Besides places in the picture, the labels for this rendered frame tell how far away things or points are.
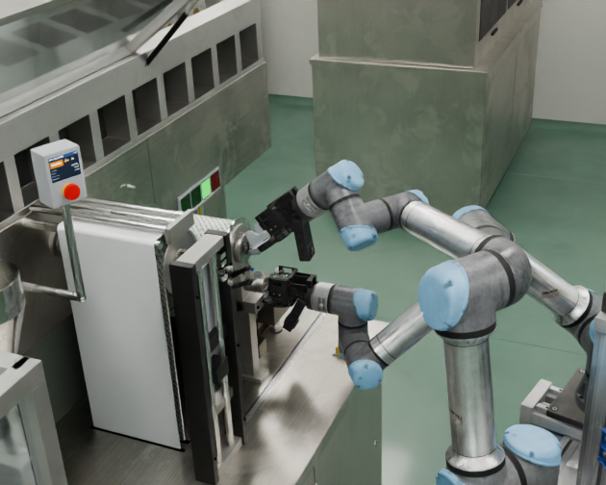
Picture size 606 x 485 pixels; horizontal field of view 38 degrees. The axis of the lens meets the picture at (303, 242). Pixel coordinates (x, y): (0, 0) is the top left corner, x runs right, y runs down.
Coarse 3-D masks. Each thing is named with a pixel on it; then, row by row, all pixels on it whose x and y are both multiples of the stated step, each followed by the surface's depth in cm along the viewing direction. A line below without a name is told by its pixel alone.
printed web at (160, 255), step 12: (204, 216) 219; (192, 228) 215; (204, 228) 214; (216, 228) 213; (228, 228) 212; (156, 252) 186; (168, 300) 208; (168, 312) 191; (168, 324) 192; (168, 336) 193; (168, 348) 195; (180, 408) 202; (180, 420) 204; (180, 432) 205
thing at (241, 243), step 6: (240, 234) 214; (240, 240) 213; (246, 240) 215; (234, 246) 213; (240, 246) 213; (246, 246) 216; (234, 252) 213; (240, 252) 213; (246, 252) 217; (234, 258) 214; (240, 258) 214; (246, 258) 217
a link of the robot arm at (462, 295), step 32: (480, 256) 164; (448, 288) 158; (480, 288) 160; (512, 288) 163; (448, 320) 159; (480, 320) 161; (448, 352) 167; (480, 352) 165; (448, 384) 170; (480, 384) 167; (480, 416) 168; (448, 448) 177; (480, 448) 171; (448, 480) 173; (480, 480) 171; (512, 480) 175
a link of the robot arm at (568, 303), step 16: (464, 208) 216; (480, 208) 215; (480, 224) 207; (496, 224) 210; (512, 240) 213; (528, 256) 218; (544, 272) 219; (544, 288) 219; (560, 288) 221; (576, 288) 227; (544, 304) 223; (560, 304) 222; (576, 304) 223; (592, 304) 224; (560, 320) 227; (576, 320) 223; (576, 336) 226
